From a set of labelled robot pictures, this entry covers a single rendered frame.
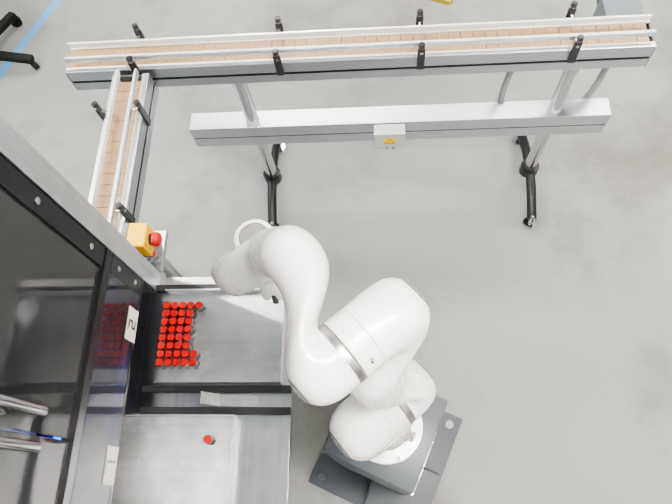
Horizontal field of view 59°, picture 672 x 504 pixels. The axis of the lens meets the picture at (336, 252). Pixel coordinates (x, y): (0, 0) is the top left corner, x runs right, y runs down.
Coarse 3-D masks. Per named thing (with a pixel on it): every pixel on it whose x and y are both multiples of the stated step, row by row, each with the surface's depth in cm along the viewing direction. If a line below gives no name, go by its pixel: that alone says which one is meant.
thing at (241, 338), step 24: (216, 288) 165; (216, 312) 165; (240, 312) 165; (264, 312) 164; (216, 336) 163; (240, 336) 162; (264, 336) 162; (216, 360) 160; (240, 360) 160; (264, 360) 159; (168, 384) 159; (192, 384) 158; (216, 384) 158; (240, 384) 157; (264, 384) 156
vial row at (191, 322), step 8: (192, 304) 162; (192, 312) 161; (192, 320) 160; (184, 328) 160; (192, 328) 161; (184, 336) 159; (192, 336) 160; (184, 344) 158; (192, 344) 162; (184, 352) 157; (184, 360) 156
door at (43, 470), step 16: (0, 432) 101; (16, 432) 105; (48, 448) 115; (64, 448) 120; (0, 464) 100; (16, 464) 105; (32, 464) 110; (48, 464) 115; (64, 464) 120; (0, 480) 100; (16, 480) 105; (32, 480) 109; (48, 480) 115; (0, 496) 100; (16, 496) 105; (32, 496) 109; (48, 496) 114
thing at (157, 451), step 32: (128, 416) 154; (160, 416) 154; (192, 416) 153; (224, 416) 152; (128, 448) 153; (160, 448) 152; (192, 448) 152; (224, 448) 151; (128, 480) 150; (160, 480) 149; (192, 480) 149; (224, 480) 148
